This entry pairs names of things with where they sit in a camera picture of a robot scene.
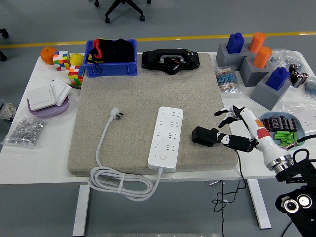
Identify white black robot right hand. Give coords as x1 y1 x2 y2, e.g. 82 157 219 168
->
213 105 284 165

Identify thin black adapter cord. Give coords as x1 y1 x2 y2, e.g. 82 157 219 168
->
212 148 247 237

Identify black plug adapter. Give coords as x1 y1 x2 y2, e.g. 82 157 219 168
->
192 126 219 147

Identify white power strip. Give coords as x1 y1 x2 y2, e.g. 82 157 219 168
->
147 106 184 173

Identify white power cord with plug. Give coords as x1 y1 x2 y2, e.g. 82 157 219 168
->
88 106 163 202

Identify pile of green cells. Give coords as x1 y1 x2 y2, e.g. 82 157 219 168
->
274 130 301 147

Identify row of black capacitors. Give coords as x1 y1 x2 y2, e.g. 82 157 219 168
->
262 115 299 133

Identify light blue plate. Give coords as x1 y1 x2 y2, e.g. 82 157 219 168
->
260 111 307 148

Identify blue square peg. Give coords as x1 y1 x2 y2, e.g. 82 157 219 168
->
226 32 245 54
266 67 291 91

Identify white table leg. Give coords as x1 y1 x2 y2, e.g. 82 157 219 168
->
246 179 272 229
72 184 91 237

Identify bag of resistors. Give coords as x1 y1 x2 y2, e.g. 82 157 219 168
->
215 65 242 96

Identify black cylinder cells bundle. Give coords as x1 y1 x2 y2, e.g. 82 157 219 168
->
289 63 310 89

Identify orange cylinder peg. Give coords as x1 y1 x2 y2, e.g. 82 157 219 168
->
248 32 267 53
253 46 273 69

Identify clear bag of small parts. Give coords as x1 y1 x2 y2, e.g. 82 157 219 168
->
270 48 303 71

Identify wide grey peg block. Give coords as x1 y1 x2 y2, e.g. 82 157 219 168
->
215 43 260 72

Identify grey-brown mat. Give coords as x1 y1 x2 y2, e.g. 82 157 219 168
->
67 52 239 176

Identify black machine housing part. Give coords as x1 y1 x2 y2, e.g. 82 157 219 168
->
141 48 200 76

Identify blue plastic bin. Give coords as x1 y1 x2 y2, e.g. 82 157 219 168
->
82 39 138 78

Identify black cloth with red trim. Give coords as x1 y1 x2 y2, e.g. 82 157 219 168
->
85 38 135 74

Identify black office chair base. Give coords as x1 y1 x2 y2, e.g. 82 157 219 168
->
93 0 152 24

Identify colourful puzzle cube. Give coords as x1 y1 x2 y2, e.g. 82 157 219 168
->
68 65 86 86
52 50 71 71

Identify yellow lemon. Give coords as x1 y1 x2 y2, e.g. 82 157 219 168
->
70 53 85 66

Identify purple tray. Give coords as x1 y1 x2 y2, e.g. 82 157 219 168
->
27 95 70 119

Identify orange fruit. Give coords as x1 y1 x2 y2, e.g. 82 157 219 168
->
40 46 58 65

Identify bag of metal nuts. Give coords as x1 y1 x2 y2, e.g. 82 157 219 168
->
1 112 49 150

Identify black chair castors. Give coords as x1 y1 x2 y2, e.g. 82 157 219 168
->
0 28 9 62

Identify black floor cable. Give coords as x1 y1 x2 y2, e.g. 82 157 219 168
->
280 221 294 237

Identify white two-key wall switch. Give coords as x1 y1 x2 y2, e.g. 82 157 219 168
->
50 77 72 107

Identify large white wall switch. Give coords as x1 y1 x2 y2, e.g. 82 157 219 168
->
27 87 57 112

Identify white rope bundle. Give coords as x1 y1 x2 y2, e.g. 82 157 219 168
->
0 100 17 121

